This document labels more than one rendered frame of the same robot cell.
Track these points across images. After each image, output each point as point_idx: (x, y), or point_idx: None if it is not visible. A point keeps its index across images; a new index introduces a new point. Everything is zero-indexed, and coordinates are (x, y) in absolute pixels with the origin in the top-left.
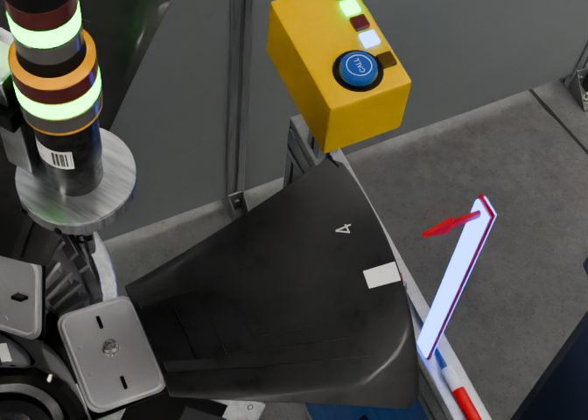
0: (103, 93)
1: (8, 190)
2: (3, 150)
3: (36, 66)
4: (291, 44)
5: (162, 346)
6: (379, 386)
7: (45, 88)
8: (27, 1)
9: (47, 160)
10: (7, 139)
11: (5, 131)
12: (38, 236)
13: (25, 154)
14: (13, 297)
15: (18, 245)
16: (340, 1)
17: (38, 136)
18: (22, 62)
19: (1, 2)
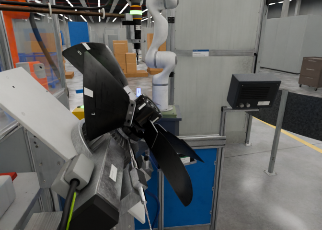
0: (113, 57)
1: (114, 77)
2: (109, 71)
3: (139, 3)
4: (83, 112)
5: None
6: (157, 103)
7: (141, 6)
8: None
9: (139, 28)
10: (131, 31)
11: (131, 28)
12: (124, 80)
13: (134, 33)
14: (129, 92)
15: (123, 83)
16: (80, 107)
17: (137, 23)
18: (137, 4)
19: (90, 51)
